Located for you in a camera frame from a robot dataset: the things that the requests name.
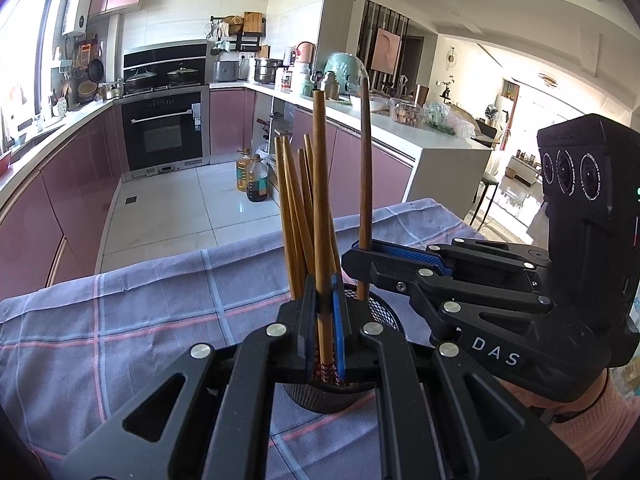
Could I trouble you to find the black integrated stove with oven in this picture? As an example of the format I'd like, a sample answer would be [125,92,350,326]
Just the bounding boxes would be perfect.
[120,42,212,177]

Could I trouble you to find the kitchen window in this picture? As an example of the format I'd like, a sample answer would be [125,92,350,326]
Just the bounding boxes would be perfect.
[0,0,66,151]

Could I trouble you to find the black wall rack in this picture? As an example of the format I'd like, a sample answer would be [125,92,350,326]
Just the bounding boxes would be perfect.
[210,12,265,53]

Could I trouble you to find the framed wall painting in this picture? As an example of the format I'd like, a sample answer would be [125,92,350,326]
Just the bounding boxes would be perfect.
[372,27,401,73]

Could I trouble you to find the black wok with lid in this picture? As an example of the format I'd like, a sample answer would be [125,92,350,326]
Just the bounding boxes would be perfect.
[124,71,158,93]
[166,67,200,86]

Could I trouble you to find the single red-patterned chopstick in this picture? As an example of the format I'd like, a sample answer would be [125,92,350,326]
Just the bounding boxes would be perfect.
[356,74,374,302]
[311,89,335,378]

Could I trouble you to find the mint green appliance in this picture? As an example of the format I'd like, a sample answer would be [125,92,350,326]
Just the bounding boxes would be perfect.
[322,52,366,96]

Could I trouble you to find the dark sauce bottle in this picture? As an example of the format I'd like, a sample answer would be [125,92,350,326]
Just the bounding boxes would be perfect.
[246,155,270,203]

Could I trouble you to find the plastic bag with green contents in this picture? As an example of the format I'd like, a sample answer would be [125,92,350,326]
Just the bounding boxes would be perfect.
[422,101,476,137]

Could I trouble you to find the steel thermos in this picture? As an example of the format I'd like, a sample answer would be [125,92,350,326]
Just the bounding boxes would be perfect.
[320,71,341,102]

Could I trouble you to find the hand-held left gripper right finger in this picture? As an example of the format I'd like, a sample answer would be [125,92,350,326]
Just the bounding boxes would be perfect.
[330,284,586,480]

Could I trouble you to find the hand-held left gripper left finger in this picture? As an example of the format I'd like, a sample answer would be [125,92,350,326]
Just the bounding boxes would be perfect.
[57,280,321,480]

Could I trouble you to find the clear food container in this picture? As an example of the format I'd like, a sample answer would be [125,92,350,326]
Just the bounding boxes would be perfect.
[390,99,423,125]

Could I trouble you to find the white bowl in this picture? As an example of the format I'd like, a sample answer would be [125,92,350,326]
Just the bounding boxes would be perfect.
[350,92,392,113]

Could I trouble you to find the pink base cabinets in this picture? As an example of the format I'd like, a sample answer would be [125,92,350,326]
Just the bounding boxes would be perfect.
[0,87,418,291]

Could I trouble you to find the black chair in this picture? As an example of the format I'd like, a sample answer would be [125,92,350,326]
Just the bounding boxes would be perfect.
[467,120,506,228]

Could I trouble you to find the stainless steel pot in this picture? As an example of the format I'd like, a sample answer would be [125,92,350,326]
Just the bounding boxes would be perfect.
[254,58,283,85]

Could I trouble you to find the bundle of wooden chopsticks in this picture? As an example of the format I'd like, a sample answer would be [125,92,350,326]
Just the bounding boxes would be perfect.
[273,134,346,301]

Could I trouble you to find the person's right forearm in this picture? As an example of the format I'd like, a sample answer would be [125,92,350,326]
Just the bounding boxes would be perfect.
[500,367,640,480]

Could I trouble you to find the black mesh utensil holder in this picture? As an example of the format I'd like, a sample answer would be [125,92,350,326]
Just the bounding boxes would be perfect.
[282,282,406,415]

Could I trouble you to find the silver countertop appliance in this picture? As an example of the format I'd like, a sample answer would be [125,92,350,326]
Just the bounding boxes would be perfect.
[213,60,241,82]

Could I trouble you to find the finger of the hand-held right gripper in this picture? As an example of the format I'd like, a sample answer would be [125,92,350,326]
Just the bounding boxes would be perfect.
[350,237,553,277]
[341,250,554,339]

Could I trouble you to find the yellow cooking oil bottle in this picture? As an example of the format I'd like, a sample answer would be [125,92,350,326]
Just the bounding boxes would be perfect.
[236,148,256,192]

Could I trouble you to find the white gas water heater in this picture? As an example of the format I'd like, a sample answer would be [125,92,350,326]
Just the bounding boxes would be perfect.
[62,0,95,37]

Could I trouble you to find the pink kettle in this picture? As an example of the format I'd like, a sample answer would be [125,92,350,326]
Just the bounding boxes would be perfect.
[295,41,318,68]

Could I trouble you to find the blue plaid tablecloth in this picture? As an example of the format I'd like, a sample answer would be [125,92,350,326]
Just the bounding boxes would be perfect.
[0,197,488,480]

